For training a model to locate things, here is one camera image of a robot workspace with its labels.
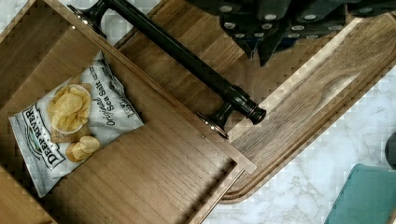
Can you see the wooden drawer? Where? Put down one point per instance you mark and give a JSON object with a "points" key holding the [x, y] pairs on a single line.
{"points": [[172, 170]]}

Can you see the teal cloth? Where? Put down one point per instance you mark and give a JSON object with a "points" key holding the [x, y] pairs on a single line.
{"points": [[368, 197]]}

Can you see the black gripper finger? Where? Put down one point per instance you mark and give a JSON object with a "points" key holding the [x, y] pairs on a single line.
{"points": [[310, 19], [241, 20]]}

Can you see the wooden cutting board tray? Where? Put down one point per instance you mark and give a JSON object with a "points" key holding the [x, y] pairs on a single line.
{"points": [[302, 89]]}

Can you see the black drawer handle bar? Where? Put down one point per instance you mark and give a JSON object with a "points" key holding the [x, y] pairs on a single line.
{"points": [[234, 98]]}

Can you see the dark round object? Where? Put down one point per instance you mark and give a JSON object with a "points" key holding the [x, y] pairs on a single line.
{"points": [[390, 151]]}

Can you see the Deep River chips bag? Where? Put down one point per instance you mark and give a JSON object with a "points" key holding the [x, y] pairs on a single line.
{"points": [[64, 128]]}

